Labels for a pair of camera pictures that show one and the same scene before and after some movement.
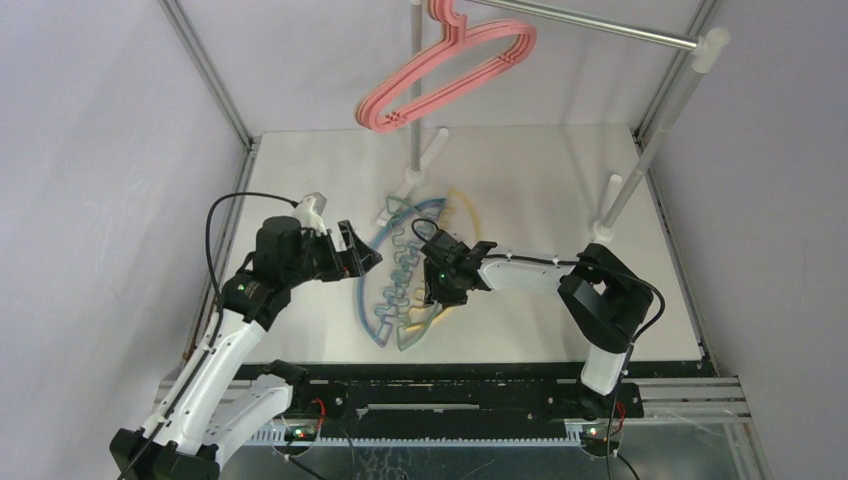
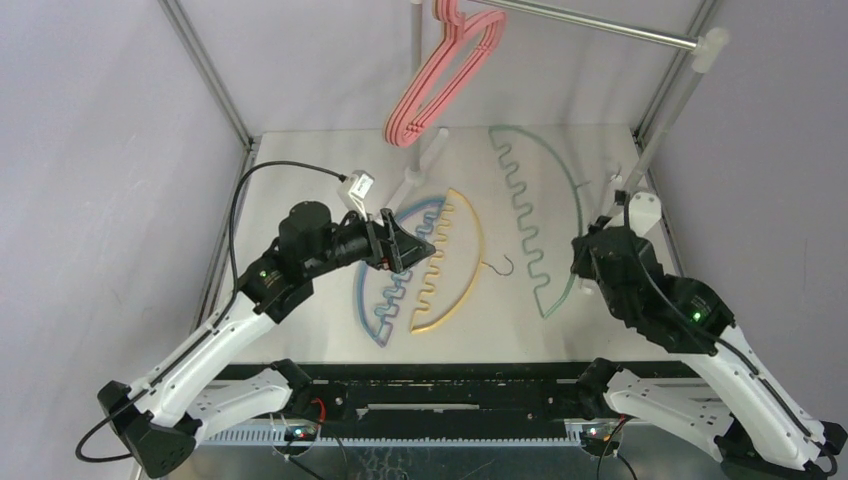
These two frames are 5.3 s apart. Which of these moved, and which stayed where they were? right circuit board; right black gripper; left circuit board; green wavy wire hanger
Moved: right black gripper; green wavy wire hanger
Stayed: left circuit board; right circuit board
